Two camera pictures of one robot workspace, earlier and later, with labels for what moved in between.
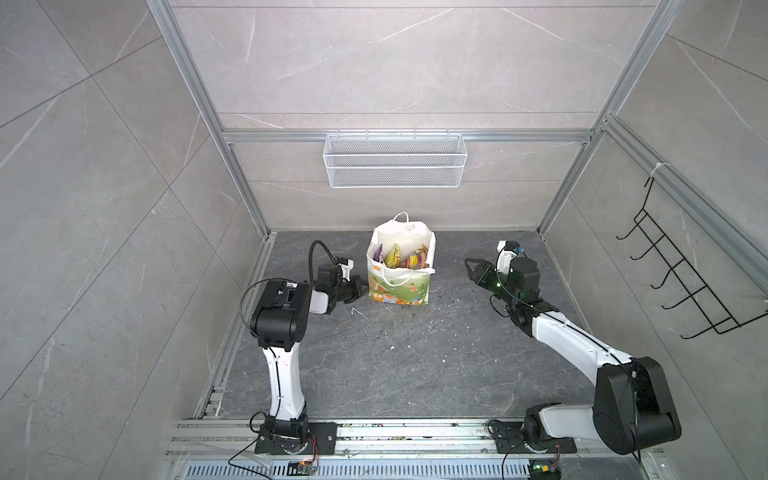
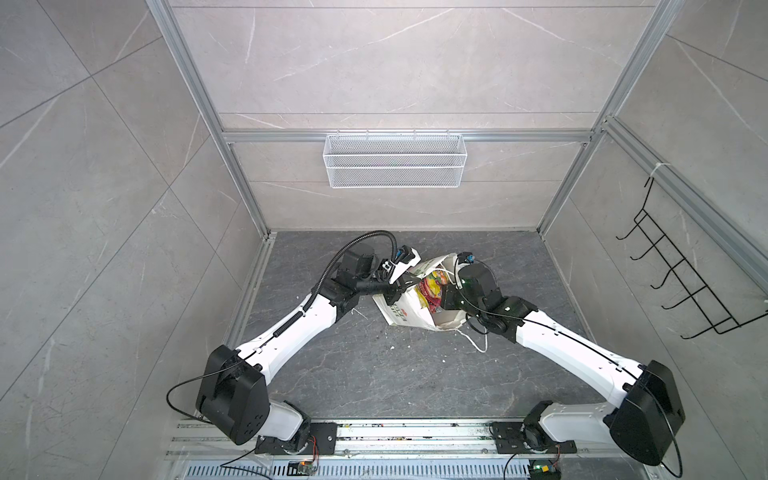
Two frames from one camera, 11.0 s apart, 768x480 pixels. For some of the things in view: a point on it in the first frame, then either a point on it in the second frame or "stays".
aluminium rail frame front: (398, 450) stays
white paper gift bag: (400, 261) → (407, 311)
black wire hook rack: (681, 271) stays
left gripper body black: (351, 291) → (396, 289)
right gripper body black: (498, 283) → (453, 298)
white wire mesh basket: (391, 161) stays
